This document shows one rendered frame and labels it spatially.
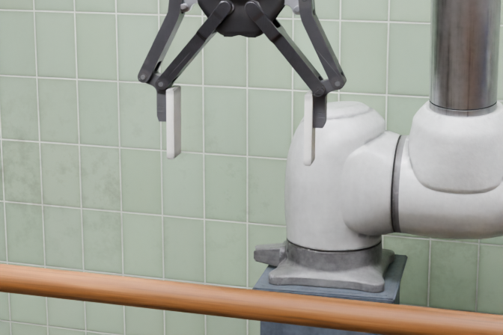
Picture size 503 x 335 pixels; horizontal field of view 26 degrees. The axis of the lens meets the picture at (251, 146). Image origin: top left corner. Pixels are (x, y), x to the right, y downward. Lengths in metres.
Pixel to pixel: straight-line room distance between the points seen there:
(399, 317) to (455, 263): 1.27
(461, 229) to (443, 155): 0.12
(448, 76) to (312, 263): 0.36
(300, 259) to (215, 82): 0.72
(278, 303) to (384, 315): 0.11
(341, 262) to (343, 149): 0.18
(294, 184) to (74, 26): 0.92
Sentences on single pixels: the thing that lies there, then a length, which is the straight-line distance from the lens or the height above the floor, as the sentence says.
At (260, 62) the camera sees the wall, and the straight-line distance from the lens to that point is 2.31.
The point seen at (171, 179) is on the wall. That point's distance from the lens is 2.43.
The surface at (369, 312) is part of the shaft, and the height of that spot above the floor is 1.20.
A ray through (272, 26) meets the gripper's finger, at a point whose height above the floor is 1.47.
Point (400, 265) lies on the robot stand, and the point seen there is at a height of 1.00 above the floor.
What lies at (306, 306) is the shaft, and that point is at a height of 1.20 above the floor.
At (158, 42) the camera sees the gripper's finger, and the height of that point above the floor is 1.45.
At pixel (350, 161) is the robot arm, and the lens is 1.65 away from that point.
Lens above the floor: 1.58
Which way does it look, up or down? 12 degrees down
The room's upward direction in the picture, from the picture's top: straight up
